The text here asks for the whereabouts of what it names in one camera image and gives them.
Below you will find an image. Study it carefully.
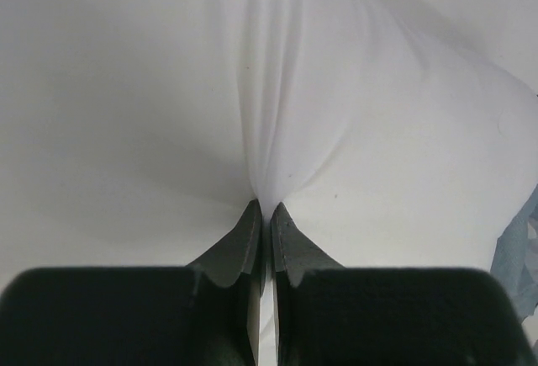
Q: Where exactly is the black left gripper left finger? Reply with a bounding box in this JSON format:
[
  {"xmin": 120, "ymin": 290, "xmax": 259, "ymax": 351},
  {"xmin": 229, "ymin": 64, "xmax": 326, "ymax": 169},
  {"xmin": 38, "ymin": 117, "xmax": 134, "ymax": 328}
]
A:
[{"xmin": 1, "ymin": 200, "xmax": 263, "ymax": 365}]

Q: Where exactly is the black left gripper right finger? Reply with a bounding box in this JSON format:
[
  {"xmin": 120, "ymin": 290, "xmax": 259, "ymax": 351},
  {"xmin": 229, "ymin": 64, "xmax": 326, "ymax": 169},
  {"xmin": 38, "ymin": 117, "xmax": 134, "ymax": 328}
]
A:
[{"xmin": 271, "ymin": 204, "xmax": 534, "ymax": 365}]

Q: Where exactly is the blue-grey pillowcase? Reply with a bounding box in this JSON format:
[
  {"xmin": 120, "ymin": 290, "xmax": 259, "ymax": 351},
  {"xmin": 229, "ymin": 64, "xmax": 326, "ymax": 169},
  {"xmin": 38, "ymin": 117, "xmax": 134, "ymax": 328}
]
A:
[{"xmin": 490, "ymin": 188, "xmax": 537, "ymax": 322}]

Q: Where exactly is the white pillow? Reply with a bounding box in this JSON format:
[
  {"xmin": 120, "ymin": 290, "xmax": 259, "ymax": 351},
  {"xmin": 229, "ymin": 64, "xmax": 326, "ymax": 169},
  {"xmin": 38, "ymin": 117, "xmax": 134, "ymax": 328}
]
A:
[{"xmin": 0, "ymin": 0, "xmax": 538, "ymax": 283}]

